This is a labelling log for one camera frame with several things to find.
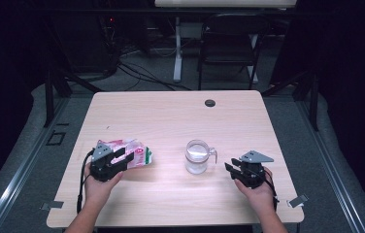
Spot clear glass jar with handle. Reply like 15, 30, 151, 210
183, 139, 218, 176

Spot metal floor rail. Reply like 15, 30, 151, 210
0, 96, 71, 233
294, 96, 365, 233

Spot grey box under desk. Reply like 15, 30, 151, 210
179, 21, 205, 40

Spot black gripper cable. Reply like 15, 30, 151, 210
76, 149, 96, 215
262, 168, 281, 212

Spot white desk top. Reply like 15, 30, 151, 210
153, 0, 298, 9

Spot grey tape piece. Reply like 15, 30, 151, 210
286, 193, 310, 209
40, 200, 65, 212

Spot person's left hand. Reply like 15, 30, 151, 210
83, 162, 124, 209

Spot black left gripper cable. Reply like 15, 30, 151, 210
76, 149, 96, 215

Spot black folding chair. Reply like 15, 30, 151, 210
197, 13, 271, 91

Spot black floor cables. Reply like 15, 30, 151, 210
116, 60, 192, 92

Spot pink and white plastic bag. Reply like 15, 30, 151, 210
96, 138, 153, 170

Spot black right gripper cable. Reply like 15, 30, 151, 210
262, 168, 281, 212

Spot person's right hand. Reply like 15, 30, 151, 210
234, 166, 278, 212

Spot white desk leg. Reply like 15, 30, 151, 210
173, 17, 183, 83
249, 33, 259, 84

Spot black metal stand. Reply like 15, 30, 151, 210
43, 68, 105, 128
260, 70, 320, 132

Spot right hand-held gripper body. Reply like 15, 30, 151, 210
235, 150, 275, 190

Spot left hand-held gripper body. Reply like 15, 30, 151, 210
88, 139, 130, 183

